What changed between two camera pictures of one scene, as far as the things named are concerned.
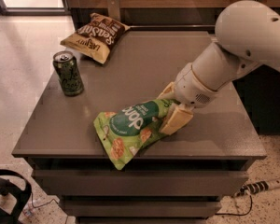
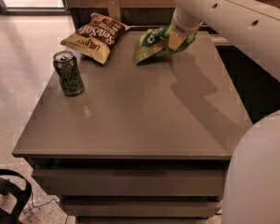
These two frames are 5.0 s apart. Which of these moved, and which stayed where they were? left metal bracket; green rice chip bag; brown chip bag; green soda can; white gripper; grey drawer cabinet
Moved: green rice chip bag; white gripper
Stayed: left metal bracket; grey drawer cabinet; green soda can; brown chip bag
